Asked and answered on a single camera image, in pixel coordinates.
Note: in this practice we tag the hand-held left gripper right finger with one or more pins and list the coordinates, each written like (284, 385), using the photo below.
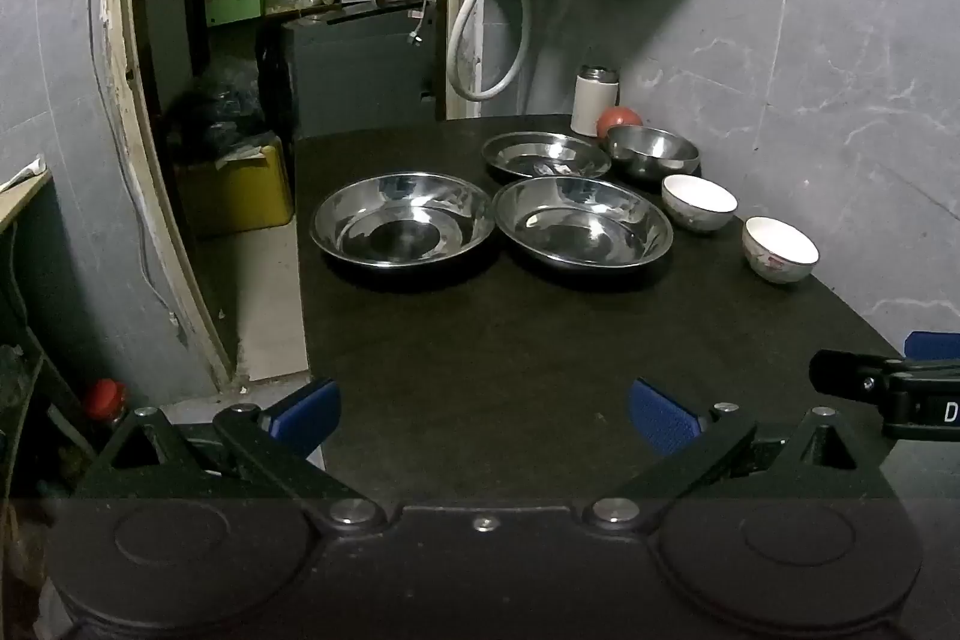
(664, 419)

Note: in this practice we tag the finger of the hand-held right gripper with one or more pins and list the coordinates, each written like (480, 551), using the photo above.
(934, 345)
(847, 371)

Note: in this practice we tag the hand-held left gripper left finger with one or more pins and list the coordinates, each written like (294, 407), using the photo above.
(307, 416)

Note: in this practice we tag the white ceramic bowl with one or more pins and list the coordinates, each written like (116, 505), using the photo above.
(780, 250)
(697, 201)

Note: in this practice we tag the stainless steel plate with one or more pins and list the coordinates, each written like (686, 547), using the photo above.
(585, 227)
(540, 154)
(405, 227)

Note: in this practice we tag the stainless steel bowl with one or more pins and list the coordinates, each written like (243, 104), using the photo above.
(649, 149)

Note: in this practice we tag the red-capped bottle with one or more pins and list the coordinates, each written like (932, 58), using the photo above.
(105, 400)

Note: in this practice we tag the yellow box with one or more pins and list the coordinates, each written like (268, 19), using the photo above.
(240, 194)

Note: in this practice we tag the red ball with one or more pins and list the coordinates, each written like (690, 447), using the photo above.
(619, 121)

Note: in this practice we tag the black plastic bag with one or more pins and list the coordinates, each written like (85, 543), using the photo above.
(217, 108)

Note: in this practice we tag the white canister with metal rim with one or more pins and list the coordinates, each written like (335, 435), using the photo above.
(594, 104)

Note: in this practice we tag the dark grey cabinet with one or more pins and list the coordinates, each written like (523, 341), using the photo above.
(360, 78)

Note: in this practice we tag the wooden board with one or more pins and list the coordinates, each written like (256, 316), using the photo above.
(22, 194)

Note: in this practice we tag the green box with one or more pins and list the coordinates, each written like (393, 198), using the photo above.
(234, 8)

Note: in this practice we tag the wooden door frame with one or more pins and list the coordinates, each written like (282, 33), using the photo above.
(131, 85)

